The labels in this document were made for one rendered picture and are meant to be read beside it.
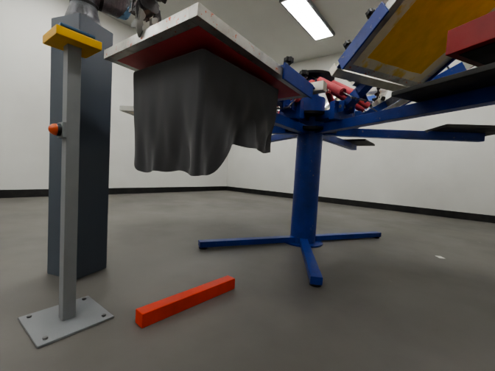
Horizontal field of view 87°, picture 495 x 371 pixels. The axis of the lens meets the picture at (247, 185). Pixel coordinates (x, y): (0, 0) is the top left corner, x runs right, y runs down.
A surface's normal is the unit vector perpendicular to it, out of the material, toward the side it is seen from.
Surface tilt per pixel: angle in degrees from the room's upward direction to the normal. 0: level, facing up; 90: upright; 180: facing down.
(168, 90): 90
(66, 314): 90
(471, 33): 90
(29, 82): 90
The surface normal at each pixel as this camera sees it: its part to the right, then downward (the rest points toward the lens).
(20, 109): 0.79, 0.08
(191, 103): -0.65, 0.04
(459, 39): -0.92, -0.04
